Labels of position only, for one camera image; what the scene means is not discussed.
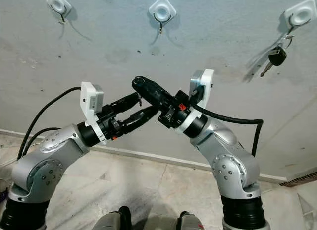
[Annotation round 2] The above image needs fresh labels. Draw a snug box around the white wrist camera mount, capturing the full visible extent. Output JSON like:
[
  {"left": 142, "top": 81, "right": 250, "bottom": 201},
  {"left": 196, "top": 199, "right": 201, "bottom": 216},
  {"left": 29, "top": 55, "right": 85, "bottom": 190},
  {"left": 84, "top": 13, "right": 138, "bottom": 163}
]
[
  {"left": 81, "top": 82, "right": 105, "bottom": 144},
  {"left": 176, "top": 69, "right": 214, "bottom": 136}
]

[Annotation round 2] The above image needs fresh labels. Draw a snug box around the white square wall hook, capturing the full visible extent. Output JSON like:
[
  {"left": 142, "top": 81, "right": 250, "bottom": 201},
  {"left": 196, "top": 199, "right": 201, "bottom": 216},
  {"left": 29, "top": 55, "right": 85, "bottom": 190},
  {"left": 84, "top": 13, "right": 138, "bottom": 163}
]
[
  {"left": 148, "top": 0, "right": 177, "bottom": 33},
  {"left": 284, "top": 0, "right": 317, "bottom": 37},
  {"left": 46, "top": 0, "right": 72, "bottom": 25}
]

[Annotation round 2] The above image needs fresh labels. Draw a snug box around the brown ribbed threshold strip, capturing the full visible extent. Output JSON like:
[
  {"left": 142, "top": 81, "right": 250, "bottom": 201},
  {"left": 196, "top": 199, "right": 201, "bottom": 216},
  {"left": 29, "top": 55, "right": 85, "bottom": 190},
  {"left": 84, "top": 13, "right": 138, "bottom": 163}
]
[{"left": 280, "top": 172, "right": 317, "bottom": 187}]

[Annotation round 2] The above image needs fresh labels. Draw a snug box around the black key with ring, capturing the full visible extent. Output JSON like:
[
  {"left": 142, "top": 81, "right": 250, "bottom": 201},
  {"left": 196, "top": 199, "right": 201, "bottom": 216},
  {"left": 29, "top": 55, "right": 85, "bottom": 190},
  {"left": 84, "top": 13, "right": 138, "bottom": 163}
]
[{"left": 260, "top": 34, "right": 295, "bottom": 77}]

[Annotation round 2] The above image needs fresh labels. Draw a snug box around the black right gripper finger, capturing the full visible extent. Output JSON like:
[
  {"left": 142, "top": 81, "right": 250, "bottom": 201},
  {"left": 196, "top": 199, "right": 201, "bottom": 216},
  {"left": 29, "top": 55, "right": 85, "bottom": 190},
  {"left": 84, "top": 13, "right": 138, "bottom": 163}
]
[
  {"left": 132, "top": 82, "right": 173, "bottom": 111},
  {"left": 134, "top": 76, "right": 177, "bottom": 103}
]

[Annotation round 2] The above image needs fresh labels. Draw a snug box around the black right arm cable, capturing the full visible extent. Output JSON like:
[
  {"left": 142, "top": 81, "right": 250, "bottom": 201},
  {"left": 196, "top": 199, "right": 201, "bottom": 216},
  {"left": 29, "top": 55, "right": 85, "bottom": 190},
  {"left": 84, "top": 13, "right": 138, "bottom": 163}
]
[{"left": 196, "top": 89, "right": 264, "bottom": 156}]

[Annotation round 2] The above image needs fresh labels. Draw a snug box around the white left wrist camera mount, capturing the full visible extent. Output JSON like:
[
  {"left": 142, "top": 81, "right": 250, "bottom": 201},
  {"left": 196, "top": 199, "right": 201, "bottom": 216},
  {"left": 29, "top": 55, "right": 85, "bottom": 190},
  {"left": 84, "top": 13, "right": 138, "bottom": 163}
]
[{"left": 81, "top": 82, "right": 105, "bottom": 144}]

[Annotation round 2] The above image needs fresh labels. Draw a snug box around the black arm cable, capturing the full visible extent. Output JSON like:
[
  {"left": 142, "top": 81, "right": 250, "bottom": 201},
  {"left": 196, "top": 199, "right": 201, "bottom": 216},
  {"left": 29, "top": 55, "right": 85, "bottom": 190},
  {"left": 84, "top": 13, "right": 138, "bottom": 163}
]
[
  {"left": 196, "top": 89, "right": 264, "bottom": 156},
  {"left": 22, "top": 127, "right": 60, "bottom": 156}
]

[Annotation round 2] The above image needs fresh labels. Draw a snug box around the silver right robot leg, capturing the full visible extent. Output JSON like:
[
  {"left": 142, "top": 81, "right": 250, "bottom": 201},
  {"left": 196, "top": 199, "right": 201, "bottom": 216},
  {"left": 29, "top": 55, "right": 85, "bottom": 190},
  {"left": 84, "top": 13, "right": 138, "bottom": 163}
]
[{"left": 176, "top": 212, "right": 206, "bottom": 230}]

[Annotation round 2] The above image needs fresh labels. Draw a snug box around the black left wrist camera cable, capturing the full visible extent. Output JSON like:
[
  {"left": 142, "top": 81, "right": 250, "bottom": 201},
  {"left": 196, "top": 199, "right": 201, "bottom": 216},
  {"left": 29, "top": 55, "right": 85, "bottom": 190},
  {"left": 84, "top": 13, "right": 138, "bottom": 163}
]
[{"left": 17, "top": 87, "right": 82, "bottom": 161}]

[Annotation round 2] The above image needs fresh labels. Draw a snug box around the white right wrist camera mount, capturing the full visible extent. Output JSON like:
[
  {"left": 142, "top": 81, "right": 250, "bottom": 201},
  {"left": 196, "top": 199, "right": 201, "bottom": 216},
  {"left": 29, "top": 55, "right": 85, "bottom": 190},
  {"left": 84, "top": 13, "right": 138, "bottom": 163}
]
[{"left": 176, "top": 69, "right": 214, "bottom": 136}]

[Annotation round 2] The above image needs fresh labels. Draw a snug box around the silver robot leg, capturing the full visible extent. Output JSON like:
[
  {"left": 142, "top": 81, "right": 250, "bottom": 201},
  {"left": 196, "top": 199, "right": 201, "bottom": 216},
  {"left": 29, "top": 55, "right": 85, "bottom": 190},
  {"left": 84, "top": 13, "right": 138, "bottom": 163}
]
[
  {"left": 93, "top": 207, "right": 133, "bottom": 230},
  {"left": 176, "top": 212, "right": 206, "bottom": 230}
]

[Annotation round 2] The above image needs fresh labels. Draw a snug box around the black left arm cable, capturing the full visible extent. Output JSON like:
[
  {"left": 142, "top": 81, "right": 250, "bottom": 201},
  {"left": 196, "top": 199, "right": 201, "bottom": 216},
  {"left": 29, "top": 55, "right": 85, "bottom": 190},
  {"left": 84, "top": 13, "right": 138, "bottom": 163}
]
[{"left": 22, "top": 127, "right": 60, "bottom": 156}]

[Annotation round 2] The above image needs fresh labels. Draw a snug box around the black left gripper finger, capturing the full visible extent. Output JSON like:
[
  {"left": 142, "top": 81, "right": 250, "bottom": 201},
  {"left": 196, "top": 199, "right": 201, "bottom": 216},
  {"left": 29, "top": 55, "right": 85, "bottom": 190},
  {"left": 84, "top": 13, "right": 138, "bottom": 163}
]
[
  {"left": 104, "top": 92, "right": 139, "bottom": 113},
  {"left": 121, "top": 106, "right": 159, "bottom": 134}
]

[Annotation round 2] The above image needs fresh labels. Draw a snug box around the silver left robot leg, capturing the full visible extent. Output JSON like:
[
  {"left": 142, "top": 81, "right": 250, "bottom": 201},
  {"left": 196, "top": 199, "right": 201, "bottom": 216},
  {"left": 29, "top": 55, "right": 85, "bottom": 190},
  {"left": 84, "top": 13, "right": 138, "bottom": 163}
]
[{"left": 93, "top": 207, "right": 133, "bottom": 230}]

